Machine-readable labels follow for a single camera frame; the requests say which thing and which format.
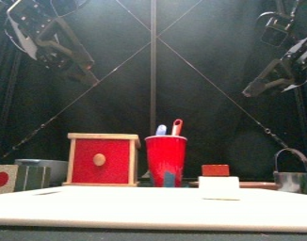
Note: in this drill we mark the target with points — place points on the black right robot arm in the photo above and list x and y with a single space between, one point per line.
305 9

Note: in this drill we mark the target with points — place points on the red plastic spatula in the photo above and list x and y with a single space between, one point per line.
177 125

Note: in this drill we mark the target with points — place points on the wooden box with red drawer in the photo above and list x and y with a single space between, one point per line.
102 160

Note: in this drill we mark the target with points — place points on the grey bowl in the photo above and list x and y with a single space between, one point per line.
55 169

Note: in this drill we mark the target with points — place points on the small red block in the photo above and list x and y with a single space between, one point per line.
217 177

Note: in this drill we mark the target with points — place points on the red plastic cup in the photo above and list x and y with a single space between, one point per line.
165 153

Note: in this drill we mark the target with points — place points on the green block with white stripes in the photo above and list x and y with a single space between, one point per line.
33 178

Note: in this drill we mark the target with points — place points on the blue tape piece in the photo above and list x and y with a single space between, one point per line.
169 179

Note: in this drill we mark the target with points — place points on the white block with red dot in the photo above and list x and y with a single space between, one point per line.
3 179

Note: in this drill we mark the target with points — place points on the white cutting board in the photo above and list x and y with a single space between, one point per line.
151 208

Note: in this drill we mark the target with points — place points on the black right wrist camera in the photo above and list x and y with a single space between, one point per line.
276 29

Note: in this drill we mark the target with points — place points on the vertical metal frame pole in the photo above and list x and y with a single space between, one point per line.
154 62

